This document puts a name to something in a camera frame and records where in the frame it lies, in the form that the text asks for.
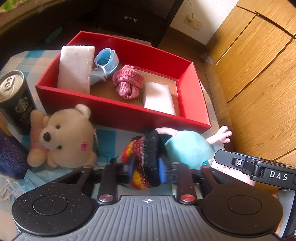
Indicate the striped knit sock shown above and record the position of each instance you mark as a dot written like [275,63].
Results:
[147,149]

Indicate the blue face mask on table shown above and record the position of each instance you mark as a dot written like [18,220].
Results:
[12,189]

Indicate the blue checkered tablecloth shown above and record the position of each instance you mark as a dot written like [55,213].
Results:
[111,141]

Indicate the red cardboard box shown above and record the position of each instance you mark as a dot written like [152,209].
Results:
[110,109]

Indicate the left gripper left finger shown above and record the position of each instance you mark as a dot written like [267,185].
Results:
[113,174]

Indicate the white foam block tall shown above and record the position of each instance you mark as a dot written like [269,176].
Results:
[75,68]

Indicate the beige teddy bear plush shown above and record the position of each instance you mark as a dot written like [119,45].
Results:
[64,139]

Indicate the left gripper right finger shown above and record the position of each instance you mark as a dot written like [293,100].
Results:
[179,175]

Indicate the dark wooden nightstand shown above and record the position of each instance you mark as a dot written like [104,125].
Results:
[144,20]

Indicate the wall power outlet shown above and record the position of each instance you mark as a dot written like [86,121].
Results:
[189,20]

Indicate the black starbucks coffee can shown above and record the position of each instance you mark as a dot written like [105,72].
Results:
[17,102]

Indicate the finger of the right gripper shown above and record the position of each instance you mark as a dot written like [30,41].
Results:
[260,170]

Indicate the blue face mask in box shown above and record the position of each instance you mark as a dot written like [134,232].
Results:
[106,63]

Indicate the pink knit sock ball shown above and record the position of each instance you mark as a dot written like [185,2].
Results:
[128,82]

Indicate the pink pig plush toy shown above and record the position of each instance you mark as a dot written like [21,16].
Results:
[192,149]

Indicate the wooden wardrobe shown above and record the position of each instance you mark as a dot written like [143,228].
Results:
[252,78]

